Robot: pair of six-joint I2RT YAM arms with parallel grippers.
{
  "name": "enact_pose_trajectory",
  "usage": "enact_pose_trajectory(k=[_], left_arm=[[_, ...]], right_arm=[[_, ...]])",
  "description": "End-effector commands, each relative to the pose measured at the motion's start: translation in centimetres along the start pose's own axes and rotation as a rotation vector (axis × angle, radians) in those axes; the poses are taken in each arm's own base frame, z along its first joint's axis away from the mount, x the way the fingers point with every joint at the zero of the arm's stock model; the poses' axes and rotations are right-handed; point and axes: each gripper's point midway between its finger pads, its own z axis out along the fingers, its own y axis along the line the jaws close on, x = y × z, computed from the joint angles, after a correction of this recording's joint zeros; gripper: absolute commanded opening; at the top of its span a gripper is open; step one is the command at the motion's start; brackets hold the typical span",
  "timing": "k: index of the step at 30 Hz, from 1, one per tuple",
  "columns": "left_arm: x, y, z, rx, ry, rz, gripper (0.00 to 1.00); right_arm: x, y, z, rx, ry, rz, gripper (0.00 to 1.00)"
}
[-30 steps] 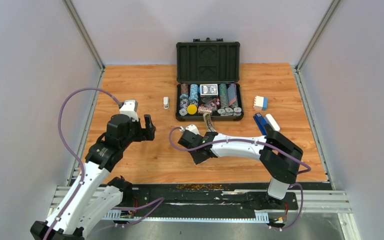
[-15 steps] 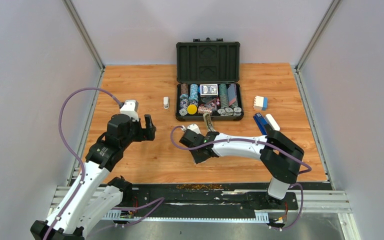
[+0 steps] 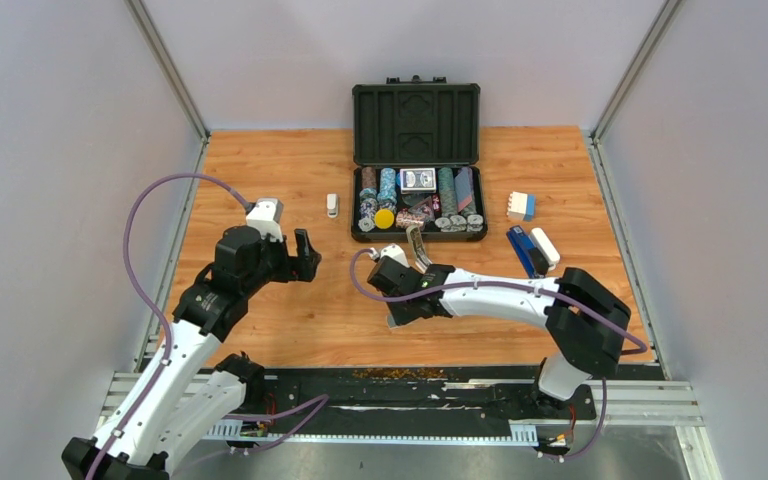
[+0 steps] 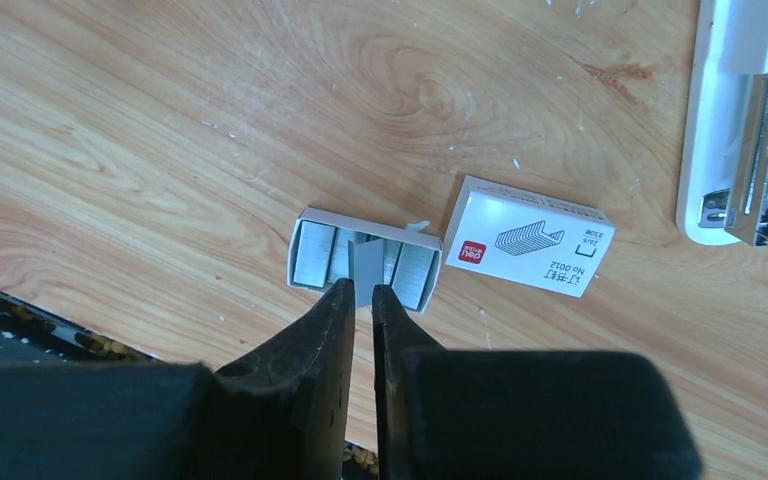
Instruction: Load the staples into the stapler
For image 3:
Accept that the grey green white stapler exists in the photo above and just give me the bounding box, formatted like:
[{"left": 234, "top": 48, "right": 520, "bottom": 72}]
[{"left": 406, "top": 225, "right": 432, "bottom": 273}]

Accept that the small white stapler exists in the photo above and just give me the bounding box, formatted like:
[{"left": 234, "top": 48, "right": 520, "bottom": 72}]
[{"left": 326, "top": 193, "right": 339, "bottom": 219}]

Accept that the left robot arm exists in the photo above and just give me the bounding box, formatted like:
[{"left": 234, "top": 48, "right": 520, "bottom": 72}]
[{"left": 61, "top": 225, "right": 321, "bottom": 479}]

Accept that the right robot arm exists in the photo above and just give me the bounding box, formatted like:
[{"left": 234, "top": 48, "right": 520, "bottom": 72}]
[{"left": 367, "top": 255, "right": 631, "bottom": 418}]

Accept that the blue stapler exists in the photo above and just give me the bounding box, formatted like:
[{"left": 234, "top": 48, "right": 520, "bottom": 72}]
[{"left": 506, "top": 226, "right": 550, "bottom": 279}]

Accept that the yellow dealer chip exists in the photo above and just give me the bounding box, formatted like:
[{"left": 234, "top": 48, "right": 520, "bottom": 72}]
[{"left": 374, "top": 208, "right": 395, "bottom": 230}]

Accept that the blue playing card deck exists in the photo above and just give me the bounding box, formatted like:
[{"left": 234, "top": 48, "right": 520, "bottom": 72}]
[{"left": 399, "top": 168, "right": 438, "bottom": 194}]

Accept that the black poker chip case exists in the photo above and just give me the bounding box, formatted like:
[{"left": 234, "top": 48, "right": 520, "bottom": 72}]
[{"left": 349, "top": 76, "right": 489, "bottom": 243}]

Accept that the white blue toy block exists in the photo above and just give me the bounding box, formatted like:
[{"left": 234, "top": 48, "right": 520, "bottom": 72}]
[{"left": 507, "top": 191, "right": 537, "bottom": 222}]

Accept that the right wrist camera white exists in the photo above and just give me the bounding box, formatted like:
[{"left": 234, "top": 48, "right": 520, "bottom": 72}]
[{"left": 378, "top": 244, "right": 410, "bottom": 268}]

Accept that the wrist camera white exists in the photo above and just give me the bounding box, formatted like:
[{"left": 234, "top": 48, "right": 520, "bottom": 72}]
[
  {"left": 245, "top": 197, "right": 285, "bottom": 243},
  {"left": 378, "top": 244, "right": 410, "bottom": 268}
]

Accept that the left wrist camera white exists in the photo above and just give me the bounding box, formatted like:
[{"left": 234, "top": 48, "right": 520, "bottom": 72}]
[{"left": 245, "top": 197, "right": 285, "bottom": 243}]

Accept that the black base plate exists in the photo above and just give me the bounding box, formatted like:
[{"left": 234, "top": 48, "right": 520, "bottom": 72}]
[{"left": 236, "top": 365, "right": 599, "bottom": 438}]

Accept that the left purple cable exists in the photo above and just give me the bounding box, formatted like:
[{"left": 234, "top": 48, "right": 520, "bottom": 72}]
[{"left": 82, "top": 173, "right": 331, "bottom": 480}]

